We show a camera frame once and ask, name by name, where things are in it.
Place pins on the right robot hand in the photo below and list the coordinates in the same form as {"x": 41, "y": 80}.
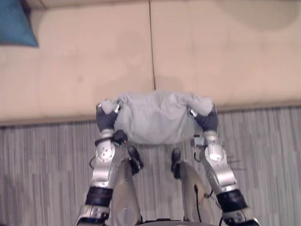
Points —
{"x": 208, "y": 120}

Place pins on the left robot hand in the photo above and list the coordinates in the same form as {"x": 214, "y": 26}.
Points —
{"x": 105, "y": 118}

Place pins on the grey cushion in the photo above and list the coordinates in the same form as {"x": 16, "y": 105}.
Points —
{"x": 157, "y": 117}

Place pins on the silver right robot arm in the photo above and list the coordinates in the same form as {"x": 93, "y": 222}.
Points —
{"x": 221, "y": 174}

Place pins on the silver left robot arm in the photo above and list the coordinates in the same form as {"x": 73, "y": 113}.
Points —
{"x": 103, "y": 176}

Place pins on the silver right robot leg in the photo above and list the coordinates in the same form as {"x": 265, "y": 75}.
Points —
{"x": 190, "y": 188}

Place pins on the silver robot leg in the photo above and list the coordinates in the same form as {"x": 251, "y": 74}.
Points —
{"x": 190, "y": 188}
{"x": 124, "y": 188}

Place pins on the silver left robot leg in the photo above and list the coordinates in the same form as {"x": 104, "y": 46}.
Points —
{"x": 124, "y": 188}

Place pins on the beige sofa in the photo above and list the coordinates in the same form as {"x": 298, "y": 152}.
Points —
{"x": 150, "y": 54}

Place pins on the grey striped rug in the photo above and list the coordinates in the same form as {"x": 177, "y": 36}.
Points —
{"x": 47, "y": 174}

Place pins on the teal cushion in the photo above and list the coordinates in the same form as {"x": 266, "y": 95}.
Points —
{"x": 16, "y": 23}

